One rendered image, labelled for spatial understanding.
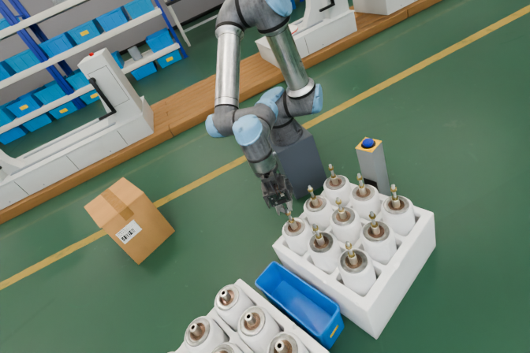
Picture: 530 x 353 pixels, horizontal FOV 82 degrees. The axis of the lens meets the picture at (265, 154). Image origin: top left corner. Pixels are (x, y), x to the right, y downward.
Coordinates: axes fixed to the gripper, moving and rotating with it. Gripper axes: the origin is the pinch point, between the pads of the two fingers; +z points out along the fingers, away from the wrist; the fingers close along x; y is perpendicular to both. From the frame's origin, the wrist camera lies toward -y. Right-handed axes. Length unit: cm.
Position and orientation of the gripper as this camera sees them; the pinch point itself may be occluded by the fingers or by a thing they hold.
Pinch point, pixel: (285, 207)
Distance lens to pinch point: 100.2
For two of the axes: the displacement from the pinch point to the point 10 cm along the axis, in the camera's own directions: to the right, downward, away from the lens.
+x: 9.3, -3.4, -1.2
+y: 1.0, 5.5, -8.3
